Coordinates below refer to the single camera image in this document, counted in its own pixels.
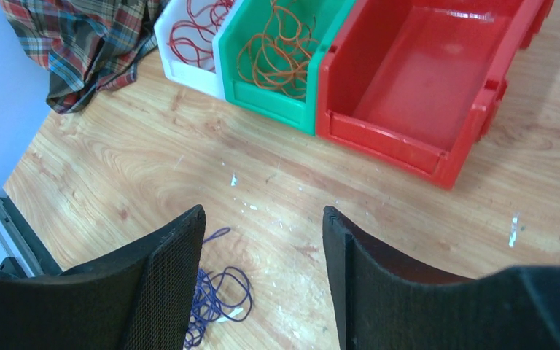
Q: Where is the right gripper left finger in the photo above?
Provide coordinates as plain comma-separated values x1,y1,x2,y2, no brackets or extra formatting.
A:
0,205,206,349

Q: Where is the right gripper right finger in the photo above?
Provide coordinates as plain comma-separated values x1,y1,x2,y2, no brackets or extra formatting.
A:
322,206,560,349

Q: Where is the purple cable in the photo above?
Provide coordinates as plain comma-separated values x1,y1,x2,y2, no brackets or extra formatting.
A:
183,227,254,350

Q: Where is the orange cable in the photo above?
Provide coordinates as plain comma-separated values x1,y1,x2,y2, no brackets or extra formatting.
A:
236,0,319,101

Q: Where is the red cable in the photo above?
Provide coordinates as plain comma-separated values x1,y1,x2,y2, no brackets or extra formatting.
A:
168,0,236,72

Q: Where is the red plastic bin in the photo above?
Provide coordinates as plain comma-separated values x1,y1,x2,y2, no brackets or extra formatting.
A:
316,1,553,189

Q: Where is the plaid flannel shirt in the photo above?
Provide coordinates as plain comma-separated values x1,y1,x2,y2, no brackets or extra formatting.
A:
0,0,168,114

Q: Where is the white plastic bin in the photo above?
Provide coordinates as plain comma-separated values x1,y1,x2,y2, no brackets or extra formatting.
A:
154,0,243,100

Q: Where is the green plastic bin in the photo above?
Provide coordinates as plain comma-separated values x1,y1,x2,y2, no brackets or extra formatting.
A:
219,1,355,135

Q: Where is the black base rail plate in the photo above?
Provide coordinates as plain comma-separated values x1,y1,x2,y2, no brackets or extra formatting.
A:
0,198,62,279

